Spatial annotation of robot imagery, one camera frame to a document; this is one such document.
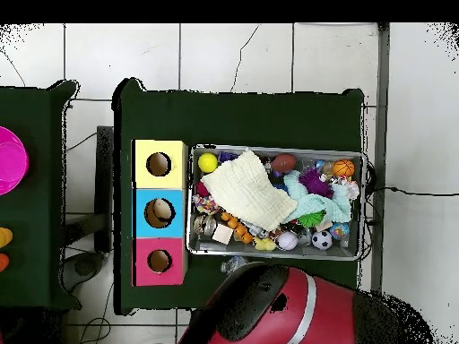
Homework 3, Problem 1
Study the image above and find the clear plastic packet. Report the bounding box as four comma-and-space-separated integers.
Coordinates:
220, 254, 250, 276

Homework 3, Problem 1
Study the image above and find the clear mesh bin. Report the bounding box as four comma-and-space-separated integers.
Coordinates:
186, 143, 367, 262

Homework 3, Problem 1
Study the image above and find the cream yellow cloth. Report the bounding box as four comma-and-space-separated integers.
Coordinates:
201, 150, 299, 233

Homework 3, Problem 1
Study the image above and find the yellow ball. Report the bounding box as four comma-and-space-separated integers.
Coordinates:
197, 152, 220, 174

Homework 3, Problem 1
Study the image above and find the small wooden block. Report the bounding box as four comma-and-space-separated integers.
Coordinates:
212, 224, 235, 245

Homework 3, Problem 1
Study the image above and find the brown toy football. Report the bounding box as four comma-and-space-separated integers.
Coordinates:
270, 153, 299, 174

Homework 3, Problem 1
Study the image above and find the white ball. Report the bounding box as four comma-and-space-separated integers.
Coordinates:
276, 230, 299, 252

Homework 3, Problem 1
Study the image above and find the green spiky ball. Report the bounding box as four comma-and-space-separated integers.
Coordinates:
297, 211, 325, 229

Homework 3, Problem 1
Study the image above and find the purple spiky toy with eyes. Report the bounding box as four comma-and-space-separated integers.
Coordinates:
299, 168, 334, 200

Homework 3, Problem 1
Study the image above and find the mint green cloth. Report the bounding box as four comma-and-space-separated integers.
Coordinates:
282, 169, 352, 225

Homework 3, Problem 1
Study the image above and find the small soccer ball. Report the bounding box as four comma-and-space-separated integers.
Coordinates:
311, 229, 334, 252

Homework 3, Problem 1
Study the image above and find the orange toy basketball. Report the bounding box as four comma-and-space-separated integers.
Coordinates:
333, 159, 356, 178

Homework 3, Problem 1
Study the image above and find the dark green side table cloth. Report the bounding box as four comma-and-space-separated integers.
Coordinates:
0, 80, 82, 312

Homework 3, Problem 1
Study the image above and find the magenta plate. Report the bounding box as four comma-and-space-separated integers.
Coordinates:
0, 125, 30, 196

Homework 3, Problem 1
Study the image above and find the black cable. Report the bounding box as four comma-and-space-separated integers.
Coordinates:
365, 185, 459, 198

